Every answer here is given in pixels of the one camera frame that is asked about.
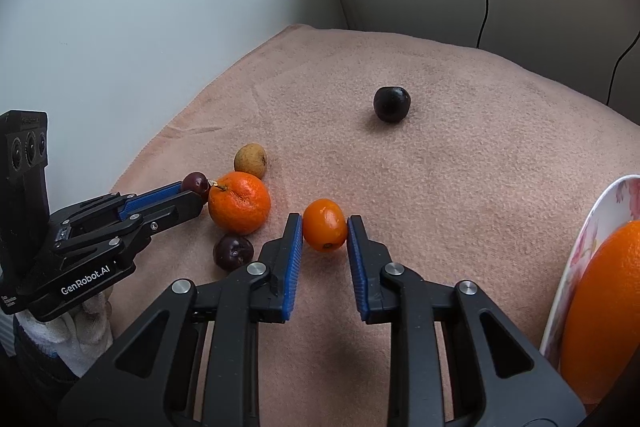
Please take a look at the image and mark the oval kumquat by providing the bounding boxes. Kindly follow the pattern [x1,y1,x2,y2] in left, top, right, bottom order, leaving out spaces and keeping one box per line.
[302,198,348,254]

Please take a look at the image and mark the white board panel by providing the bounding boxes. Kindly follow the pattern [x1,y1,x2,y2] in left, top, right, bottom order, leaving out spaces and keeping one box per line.
[0,0,347,220]

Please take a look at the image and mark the person's left hand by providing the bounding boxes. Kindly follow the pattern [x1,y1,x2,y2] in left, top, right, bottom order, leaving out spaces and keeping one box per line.
[17,288,113,379]

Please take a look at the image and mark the small mandarin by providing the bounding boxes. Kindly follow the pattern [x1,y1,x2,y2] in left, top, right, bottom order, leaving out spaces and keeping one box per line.
[207,172,272,236]

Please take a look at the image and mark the dark cherry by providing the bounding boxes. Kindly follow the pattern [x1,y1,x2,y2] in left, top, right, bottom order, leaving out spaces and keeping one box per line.
[181,172,211,204]
[373,85,411,124]
[213,234,254,269]

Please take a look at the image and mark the brown longan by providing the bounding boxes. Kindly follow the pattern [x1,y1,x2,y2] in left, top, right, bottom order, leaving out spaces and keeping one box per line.
[234,143,269,179]

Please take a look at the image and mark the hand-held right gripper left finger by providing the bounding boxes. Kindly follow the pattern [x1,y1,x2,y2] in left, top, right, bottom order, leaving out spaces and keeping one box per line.
[57,213,306,427]

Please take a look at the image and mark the floral white plate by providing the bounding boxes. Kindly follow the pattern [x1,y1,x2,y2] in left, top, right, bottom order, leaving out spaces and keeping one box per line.
[539,174,640,368]

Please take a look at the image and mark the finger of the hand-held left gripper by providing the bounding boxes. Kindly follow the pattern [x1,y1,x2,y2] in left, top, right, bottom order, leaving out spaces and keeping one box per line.
[50,180,186,229]
[51,190,206,264]

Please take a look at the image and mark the large orange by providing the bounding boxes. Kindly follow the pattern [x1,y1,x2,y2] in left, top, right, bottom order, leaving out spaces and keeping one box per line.
[559,221,640,405]

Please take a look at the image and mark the black ring light cable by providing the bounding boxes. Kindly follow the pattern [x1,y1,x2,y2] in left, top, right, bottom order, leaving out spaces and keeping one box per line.
[606,39,640,108]

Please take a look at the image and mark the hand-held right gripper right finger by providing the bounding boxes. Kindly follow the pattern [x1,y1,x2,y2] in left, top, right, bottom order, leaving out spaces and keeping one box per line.
[346,214,587,427]

